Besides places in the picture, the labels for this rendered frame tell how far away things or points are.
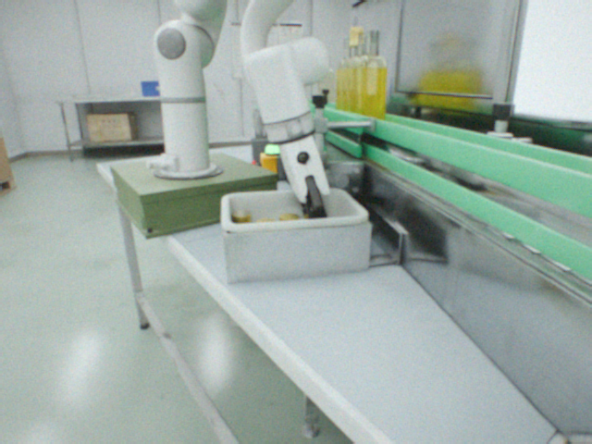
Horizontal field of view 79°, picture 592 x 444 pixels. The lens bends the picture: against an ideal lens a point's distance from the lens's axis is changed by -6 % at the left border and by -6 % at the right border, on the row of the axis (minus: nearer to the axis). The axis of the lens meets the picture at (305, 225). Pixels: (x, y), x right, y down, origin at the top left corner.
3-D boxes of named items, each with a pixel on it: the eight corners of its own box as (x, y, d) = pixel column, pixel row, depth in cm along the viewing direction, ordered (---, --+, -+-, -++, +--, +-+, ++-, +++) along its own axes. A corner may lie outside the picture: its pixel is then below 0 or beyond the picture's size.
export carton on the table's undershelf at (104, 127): (89, 142, 546) (84, 115, 532) (101, 138, 587) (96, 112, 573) (130, 141, 552) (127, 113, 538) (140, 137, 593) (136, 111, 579)
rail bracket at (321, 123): (375, 161, 74) (378, 95, 69) (289, 165, 70) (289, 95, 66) (369, 158, 76) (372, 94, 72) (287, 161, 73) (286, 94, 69)
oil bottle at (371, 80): (383, 152, 86) (389, 53, 79) (360, 153, 85) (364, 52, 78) (375, 148, 92) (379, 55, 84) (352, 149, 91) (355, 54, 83)
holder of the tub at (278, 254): (400, 267, 61) (405, 222, 58) (227, 284, 56) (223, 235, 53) (364, 229, 77) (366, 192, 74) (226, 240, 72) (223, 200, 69)
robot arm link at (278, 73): (277, 45, 64) (327, 30, 60) (293, 104, 69) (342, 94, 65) (232, 55, 52) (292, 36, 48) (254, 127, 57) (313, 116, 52)
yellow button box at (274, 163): (286, 180, 114) (286, 156, 111) (261, 182, 112) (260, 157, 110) (283, 175, 120) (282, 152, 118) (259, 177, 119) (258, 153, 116)
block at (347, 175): (363, 196, 76) (365, 162, 73) (317, 199, 74) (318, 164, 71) (358, 191, 79) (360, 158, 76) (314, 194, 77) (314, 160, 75)
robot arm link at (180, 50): (151, 103, 75) (143, 17, 69) (174, 99, 87) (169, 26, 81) (198, 103, 74) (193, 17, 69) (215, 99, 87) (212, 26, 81)
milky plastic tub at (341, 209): (370, 268, 60) (374, 216, 57) (225, 282, 56) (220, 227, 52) (339, 228, 76) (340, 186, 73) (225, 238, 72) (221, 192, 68)
